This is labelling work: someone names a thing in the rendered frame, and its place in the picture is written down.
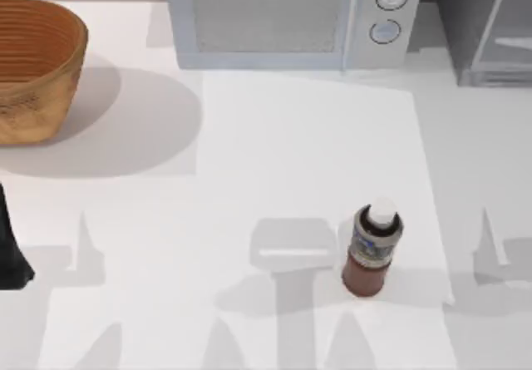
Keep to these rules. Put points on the pale microwave oven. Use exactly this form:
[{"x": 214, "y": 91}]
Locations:
[{"x": 287, "y": 60}]

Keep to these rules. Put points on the brown bottle with white cap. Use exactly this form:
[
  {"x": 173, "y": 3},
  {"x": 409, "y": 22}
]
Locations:
[{"x": 365, "y": 274}]

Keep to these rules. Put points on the wooden basket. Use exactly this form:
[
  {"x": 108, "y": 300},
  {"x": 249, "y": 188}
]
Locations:
[{"x": 50, "y": 95}]

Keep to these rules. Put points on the grey cabinet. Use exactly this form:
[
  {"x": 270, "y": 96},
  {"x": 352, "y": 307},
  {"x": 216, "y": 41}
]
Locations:
[{"x": 469, "y": 25}]

